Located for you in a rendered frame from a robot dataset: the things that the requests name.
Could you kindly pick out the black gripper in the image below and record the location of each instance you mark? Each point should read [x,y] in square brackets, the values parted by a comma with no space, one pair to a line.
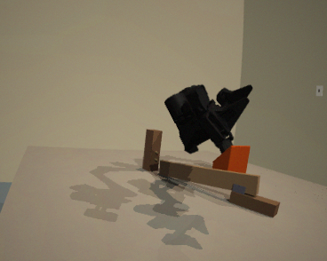
[222,116]

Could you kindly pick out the long brown wooden rail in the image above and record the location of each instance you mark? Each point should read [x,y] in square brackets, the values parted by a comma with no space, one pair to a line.
[210,177]

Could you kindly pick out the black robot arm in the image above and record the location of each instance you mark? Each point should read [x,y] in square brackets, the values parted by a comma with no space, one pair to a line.
[188,104]

